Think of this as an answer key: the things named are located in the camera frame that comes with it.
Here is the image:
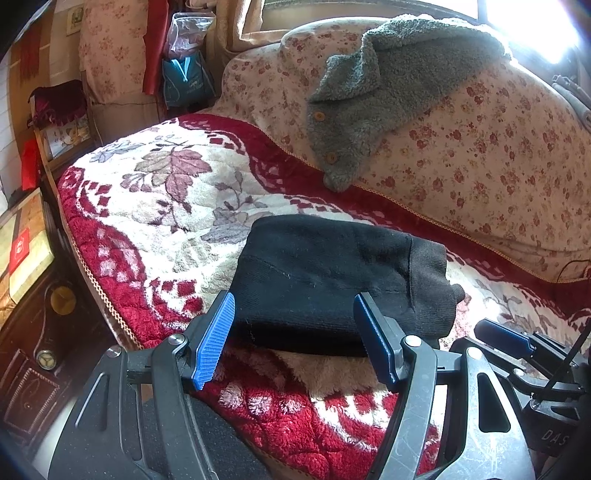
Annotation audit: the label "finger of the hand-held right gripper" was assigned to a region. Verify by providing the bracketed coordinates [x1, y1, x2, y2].
[474, 318, 537, 359]
[449, 338, 532, 393]

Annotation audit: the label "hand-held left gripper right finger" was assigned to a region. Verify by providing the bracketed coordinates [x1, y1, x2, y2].
[353, 292, 536, 480]

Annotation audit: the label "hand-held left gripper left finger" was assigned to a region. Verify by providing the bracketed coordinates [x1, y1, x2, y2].
[48, 290, 237, 480]

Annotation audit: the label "black pants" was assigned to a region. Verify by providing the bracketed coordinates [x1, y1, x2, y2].
[228, 215, 466, 357]

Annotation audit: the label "red floral plush blanket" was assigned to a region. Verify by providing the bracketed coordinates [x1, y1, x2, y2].
[56, 113, 591, 480]

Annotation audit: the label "dark wooden cabinet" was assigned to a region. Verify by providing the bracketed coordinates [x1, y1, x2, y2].
[0, 251, 121, 446]

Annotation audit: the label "pink floral quilt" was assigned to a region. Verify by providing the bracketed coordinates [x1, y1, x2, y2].
[203, 18, 591, 283]

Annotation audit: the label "box with red label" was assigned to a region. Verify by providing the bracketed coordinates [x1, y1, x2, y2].
[0, 188, 57, 303]

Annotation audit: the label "printed picture box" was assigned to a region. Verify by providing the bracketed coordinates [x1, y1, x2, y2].
[39, 112, 94, 161]

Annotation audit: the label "red packet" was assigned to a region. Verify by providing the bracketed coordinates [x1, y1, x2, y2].
[21, 138, 41, 191]

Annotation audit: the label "teal bag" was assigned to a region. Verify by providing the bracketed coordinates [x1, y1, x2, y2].
[161, 51, 218, 110]

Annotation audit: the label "grey fleece jacket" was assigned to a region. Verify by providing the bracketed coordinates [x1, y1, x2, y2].
[307, 14, 513, 193]

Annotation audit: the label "dark red folded cloth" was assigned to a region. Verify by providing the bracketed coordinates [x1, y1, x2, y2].
[28, 80, 89, 128]

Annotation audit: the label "red hanging cloth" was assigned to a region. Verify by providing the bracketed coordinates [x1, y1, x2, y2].
[142, 0, 171, 96]

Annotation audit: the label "clear plastic bag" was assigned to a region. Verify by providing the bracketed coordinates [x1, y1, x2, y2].
[166, 11, 218, 63]

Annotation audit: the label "beige curtain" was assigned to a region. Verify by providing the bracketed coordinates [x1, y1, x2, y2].
[203, 0, 289, 52]

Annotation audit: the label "black cable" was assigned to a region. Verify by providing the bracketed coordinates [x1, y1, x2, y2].
[556, 260, 591, 284]

